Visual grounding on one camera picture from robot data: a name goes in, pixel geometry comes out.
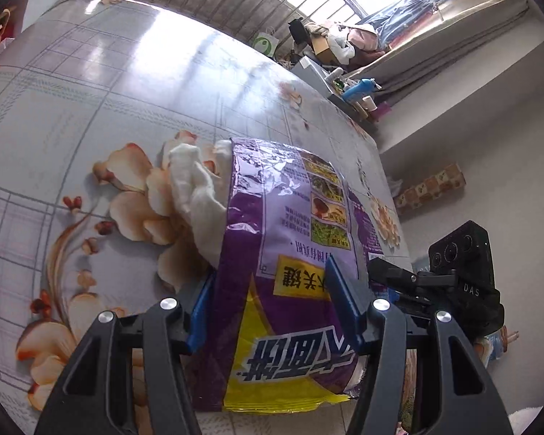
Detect tall patterned box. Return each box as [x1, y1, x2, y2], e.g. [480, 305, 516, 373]
[392, 163, 467, 216]

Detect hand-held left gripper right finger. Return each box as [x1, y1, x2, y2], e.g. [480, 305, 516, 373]
[327, 260, 513, 435]

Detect cardboard box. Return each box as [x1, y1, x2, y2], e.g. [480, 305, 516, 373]
[310, 34, 341, 65]

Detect purple snack bag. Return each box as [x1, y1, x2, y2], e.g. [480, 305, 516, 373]
[209, 137, 386, 414]

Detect white and green paper bag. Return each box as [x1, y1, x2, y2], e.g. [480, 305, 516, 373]
[253, 27, 279, 57]

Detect pile of clothes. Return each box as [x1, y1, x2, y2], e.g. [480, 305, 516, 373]
[320, 20, 391, 66]

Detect black bag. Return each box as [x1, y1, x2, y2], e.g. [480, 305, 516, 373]
[288, 18, 318, 48]

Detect metal balcony railing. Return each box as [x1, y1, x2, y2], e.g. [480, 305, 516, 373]
[79, 0, 368, 41]

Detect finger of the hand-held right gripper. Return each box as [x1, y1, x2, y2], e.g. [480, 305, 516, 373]
[368, 256, 458, 322]

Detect grey curtain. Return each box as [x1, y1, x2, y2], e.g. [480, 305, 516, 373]
[345, 0, 531, 109]

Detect blue detergent bottle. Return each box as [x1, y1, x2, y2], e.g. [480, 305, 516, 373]
[341, 77, 376, 101]

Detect person's fuzzy clothing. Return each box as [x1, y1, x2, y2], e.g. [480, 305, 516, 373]
[510, 405, 544, 435]

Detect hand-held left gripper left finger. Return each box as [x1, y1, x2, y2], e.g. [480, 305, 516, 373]
[35, 274, 216, 435]

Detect grey cabinet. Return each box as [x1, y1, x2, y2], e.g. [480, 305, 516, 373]
[292, 57, 382, 134]

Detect blue hanging clothes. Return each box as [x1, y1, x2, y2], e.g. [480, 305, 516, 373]
[358, 0, 442, 48]

